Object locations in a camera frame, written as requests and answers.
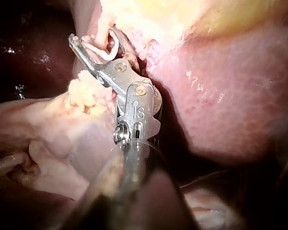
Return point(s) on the dark right arm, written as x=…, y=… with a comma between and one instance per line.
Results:
x=132, y=191

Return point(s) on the gallbladder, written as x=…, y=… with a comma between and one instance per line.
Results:
x=182, y=12

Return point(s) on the thin tube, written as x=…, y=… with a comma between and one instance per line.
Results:
x=100, y=36

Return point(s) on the right arm instrument jaw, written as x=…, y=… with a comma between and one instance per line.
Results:
x=130, y=54
x=86, y=57

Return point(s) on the right arm instrument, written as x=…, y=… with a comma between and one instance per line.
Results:
x=136, y=105

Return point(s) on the pale fatty tissue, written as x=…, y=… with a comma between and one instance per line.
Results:
x=206, y=210
x=88, y=93
x=50, y=134

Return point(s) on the dark red liver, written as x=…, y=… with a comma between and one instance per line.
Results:
x=230, y=95

